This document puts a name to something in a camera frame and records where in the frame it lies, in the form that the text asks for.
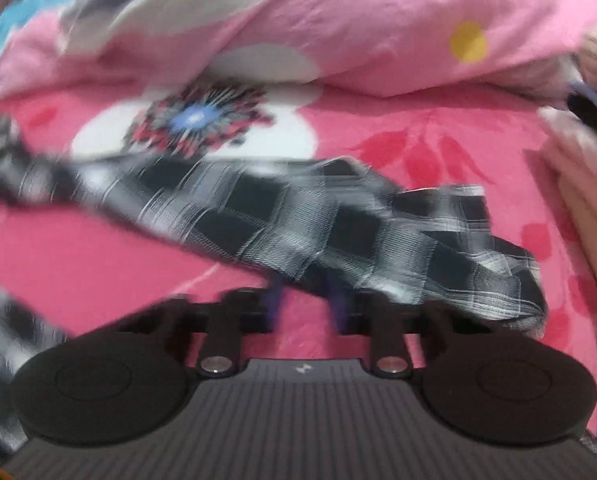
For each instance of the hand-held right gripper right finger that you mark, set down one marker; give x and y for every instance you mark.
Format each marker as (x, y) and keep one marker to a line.
(339, 310)

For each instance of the pale pink folded clothes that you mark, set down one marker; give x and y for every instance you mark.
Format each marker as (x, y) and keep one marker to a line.
(588, 185)

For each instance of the dark folded garment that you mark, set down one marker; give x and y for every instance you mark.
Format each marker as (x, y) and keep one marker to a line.
(596, 105)

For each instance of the black white plaid pants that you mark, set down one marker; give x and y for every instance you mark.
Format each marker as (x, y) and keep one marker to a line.
(278, 220)

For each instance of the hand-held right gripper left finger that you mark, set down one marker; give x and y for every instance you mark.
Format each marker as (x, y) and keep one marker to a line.
(271, 307)

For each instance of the pink floral blanket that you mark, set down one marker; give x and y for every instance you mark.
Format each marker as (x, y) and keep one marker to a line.
(103, 250)

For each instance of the pink and blue duvet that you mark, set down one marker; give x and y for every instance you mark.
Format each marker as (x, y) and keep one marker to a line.
(378, 20)

